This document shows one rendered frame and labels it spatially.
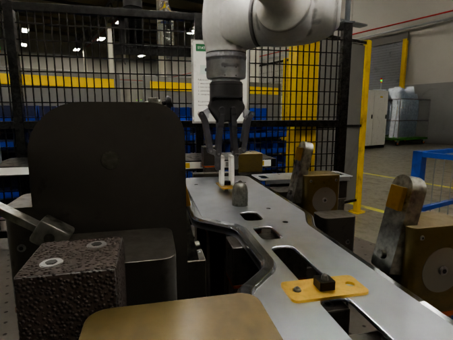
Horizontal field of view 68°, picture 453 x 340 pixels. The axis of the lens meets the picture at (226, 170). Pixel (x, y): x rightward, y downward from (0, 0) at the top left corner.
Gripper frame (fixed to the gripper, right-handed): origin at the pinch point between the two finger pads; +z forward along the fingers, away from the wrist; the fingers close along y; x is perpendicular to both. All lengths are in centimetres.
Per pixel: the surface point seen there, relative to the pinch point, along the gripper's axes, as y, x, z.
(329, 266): 3.3, -41.8, 4.9
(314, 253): 3.2, -38.2, 4.9
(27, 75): -100, 192, -39
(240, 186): -0.2, -13.9, 1.0
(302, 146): 16.3, -5.9, -5.7
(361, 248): 56, 26, 35
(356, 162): 219, 274, 45
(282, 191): 16.1, 4.9, 7.1
